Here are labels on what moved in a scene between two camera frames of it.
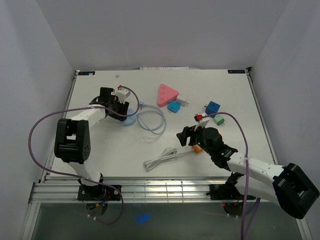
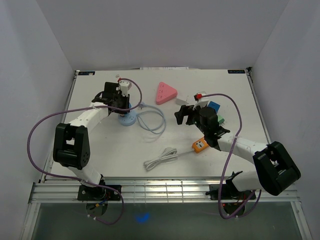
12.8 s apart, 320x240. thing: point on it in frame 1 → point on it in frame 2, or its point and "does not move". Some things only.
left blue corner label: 86,73 does not move
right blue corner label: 236,71 does not move
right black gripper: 188,132 → 185,111
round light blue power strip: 131,118 does not move
